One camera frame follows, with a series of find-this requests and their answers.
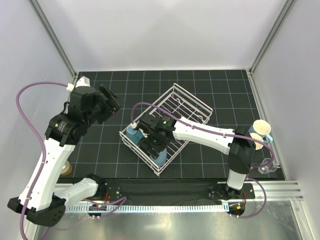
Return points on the black cup cream inside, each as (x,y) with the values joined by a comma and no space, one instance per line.
(259,143)

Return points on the clear glass cup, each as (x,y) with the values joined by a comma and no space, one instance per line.
(268,168)

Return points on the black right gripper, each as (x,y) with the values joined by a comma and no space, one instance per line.
(145,143)

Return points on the aluminium frame rail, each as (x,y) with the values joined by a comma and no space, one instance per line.
(276,190)

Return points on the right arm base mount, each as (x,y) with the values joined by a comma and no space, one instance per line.
(220,191)

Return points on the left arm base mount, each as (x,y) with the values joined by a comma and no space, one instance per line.
(111,192)

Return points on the white wire dish rack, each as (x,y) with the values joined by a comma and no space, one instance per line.
(177,102)

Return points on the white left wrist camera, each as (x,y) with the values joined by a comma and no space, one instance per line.
(82,82)

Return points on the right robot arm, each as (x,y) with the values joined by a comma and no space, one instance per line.
(236,144)

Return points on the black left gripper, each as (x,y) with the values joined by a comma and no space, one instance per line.
(112,104)

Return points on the brown and cream cup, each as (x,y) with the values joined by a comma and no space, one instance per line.
(67,169)

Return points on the light blue plastic cup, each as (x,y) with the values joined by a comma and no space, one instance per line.
(161,159)

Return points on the blue glazed ceramic mug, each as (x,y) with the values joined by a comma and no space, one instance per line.
(134,135)

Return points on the teal cup cream inside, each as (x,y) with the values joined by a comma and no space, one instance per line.
(263,129)

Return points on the white slotted cable duct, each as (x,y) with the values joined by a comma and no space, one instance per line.
(125,209)

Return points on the black grid mat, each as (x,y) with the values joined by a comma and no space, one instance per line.
(222,98)

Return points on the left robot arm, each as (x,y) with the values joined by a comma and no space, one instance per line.
(39,203)

